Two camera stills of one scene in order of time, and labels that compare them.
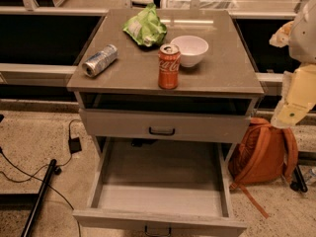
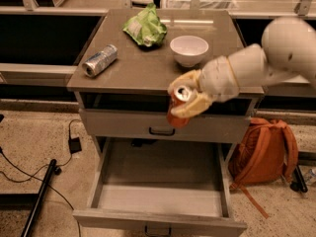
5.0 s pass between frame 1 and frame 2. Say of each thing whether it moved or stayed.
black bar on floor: stayed
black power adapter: stayed
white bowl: stayed
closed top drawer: stayed
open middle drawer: stayed
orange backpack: stayed
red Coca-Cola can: moved
